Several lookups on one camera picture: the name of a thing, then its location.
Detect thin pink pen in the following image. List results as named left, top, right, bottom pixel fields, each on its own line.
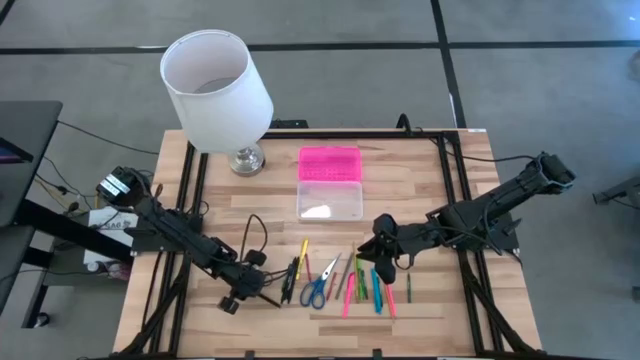
left=386, top=282, right=399, bottom=318

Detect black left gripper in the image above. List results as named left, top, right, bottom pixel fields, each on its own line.
left=218, top=263, right=282, bottom=316

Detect black power cable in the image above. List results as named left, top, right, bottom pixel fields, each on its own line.
left=396, top=113, right=544, bottom=165

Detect grey pen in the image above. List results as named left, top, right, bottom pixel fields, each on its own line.
left=334, top=252, right=355, bottom=301

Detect white printed cardboard box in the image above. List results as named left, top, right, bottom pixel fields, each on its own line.
left=82, top=206, right=140, bottom=267

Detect black desk leg frame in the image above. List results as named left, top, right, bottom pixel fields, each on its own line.
left=14, top=198, right=136, bottom=329

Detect black desk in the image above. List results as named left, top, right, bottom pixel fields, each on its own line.
left=0, top=100, right=64, bottom=316

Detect pink lidded clear supply box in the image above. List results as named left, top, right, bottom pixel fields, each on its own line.
left=296, top=145, right=365, bottom=222

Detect clear plastic storage box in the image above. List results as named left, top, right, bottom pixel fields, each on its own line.
left=117, top=128, right=546, bottom=360

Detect dark laptop screen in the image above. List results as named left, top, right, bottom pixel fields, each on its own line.
left=0, top=136, right=35, bottom=165

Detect teal marker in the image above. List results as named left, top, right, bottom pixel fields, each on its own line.
left=369, top=267, right=385, bottom=316

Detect black power strip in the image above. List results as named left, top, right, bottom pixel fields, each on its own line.
left=271, top=118, right=310, bottom=130

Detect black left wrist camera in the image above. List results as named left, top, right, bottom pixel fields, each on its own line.
left=243, top=248, right=269, bottom=267

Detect white shade silver table lamp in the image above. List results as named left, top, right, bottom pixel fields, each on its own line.
left=159, top=28, right=275, bottom=178

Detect blue handled scissors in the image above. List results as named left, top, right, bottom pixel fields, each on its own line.
left=298, top=252, right=344, bottom=310

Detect long black cable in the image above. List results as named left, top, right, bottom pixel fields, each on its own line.
left=56, top=119, right=161, bottom=156

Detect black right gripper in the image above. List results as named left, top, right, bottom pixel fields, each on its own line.
left=357, top=213, right=410, bottom=259

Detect yellow highlighter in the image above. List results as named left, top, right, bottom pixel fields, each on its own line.
left=294, top=237, right=311, bottom=282

